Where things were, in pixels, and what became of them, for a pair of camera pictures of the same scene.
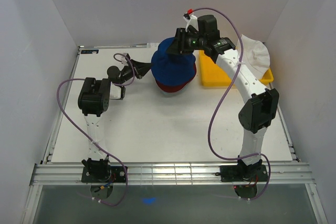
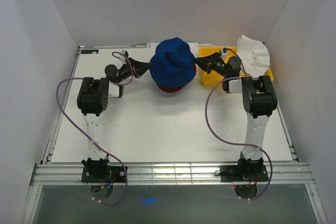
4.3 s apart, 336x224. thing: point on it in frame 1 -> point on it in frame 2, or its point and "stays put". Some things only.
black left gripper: [140, 68] stays put
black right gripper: [177, 46] -> [208, 62]
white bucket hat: [254, 56] stays put
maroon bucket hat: [175, 88] stays put
